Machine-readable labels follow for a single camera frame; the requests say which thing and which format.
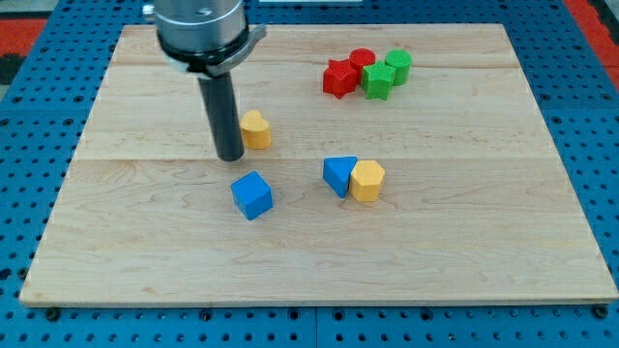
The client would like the blue triangle block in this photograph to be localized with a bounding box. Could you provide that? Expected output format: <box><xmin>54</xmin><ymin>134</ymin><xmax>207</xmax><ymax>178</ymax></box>
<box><xmin>323</xmin><ymin>156</ymin><xmax>358</xmax><ymax>198</ymax></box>

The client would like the yellow hexagon block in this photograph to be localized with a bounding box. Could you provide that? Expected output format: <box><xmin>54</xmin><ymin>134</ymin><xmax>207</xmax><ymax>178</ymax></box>
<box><xmin>349</xmin><ymin>160</ymin><xmax>386</xmax><ymax>202</ymax></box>

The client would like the red star block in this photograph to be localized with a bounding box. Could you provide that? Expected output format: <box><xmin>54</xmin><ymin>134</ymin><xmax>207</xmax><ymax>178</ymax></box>
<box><xmin>322</xmin><ymin>59</ymin><xmax>358</xmax><ymax>99</ymax></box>

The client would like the red cylinder block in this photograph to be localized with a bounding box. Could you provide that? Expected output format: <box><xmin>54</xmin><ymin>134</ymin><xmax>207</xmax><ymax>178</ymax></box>
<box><xmin>348</xmin><ymin>47</ymin><xmax>376</xmax><ymax>85</ymax></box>

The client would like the blue cube block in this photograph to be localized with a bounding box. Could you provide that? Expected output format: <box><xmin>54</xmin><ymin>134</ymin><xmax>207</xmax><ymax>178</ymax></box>
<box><xmin>230</xmin><ymin>171</ymin><xmax>274</xmax><ymax>220</ymax></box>

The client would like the green cylinder block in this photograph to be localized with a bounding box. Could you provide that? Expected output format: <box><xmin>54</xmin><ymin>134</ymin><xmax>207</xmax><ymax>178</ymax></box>
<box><xmin>385</xmin><ymin>49</ymin><xmax>413</xmax><ymax>86</ymax></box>

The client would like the light wooden board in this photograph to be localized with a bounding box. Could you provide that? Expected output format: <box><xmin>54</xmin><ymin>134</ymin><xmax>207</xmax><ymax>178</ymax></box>
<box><xmin>20</xmin><ymin>24</ymin><xmax>618</xmax><ymax>307</ymax></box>

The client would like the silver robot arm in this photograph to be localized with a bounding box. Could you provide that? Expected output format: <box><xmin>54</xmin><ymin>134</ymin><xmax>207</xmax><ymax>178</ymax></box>
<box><xmin>142</xmin><ymin>0</ymin><xmax>267</xmax><ymax>161</ymax></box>

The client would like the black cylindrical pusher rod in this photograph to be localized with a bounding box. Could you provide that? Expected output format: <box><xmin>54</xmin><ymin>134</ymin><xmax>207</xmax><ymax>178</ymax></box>
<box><xmin>198</xmin><ymin>72</ymin><xmax>245</xmax><ymax>161</ymax></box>

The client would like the yellow heart block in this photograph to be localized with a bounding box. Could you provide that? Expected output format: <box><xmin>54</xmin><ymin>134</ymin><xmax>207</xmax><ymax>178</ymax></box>
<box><xmin>241</xmin><ymin>109</ymin><xmax>272</xmax><ymax>150</ymax></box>

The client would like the green star block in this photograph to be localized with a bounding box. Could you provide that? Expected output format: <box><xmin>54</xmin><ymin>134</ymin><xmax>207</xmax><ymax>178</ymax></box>
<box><xmin>361</xmin><ymin>61</ymin><xmax>397</xmax><ymax>101</ymax></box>

